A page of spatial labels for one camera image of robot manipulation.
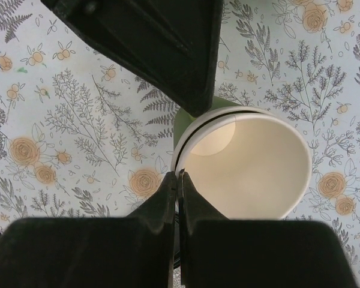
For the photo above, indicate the green paper coffee cup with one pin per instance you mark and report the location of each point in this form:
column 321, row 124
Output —
column 246, row 162

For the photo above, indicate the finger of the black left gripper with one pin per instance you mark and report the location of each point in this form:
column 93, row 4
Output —
column 172, row 45

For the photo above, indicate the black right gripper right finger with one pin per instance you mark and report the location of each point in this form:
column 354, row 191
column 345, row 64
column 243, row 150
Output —
column 219, row 252

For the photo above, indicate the floral table mat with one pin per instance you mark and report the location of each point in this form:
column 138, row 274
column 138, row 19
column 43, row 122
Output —
column 81, row 135

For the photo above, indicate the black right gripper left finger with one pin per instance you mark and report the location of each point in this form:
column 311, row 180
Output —
column 132, row 251

